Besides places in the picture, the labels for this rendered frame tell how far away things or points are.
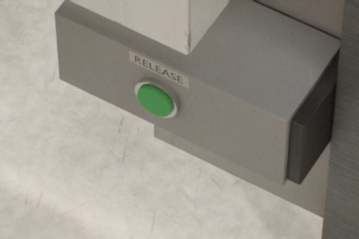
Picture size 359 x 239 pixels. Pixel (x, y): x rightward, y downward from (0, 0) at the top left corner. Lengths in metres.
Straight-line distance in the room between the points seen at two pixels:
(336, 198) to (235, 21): 0.17
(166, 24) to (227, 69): 0.20
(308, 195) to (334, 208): 0.09
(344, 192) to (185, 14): 0.34
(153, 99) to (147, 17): 0.22
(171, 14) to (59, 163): 1.62
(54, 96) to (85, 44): 1.44
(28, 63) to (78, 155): 0.18
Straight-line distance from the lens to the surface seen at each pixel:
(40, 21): 3.06
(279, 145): 1.48
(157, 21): 1.30
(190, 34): 1.29
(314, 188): 1.67
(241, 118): 1.48
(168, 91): 1.50
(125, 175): 2.88
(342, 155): 1.54
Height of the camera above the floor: 2.35
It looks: 53 degrees down
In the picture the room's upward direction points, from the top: straight up
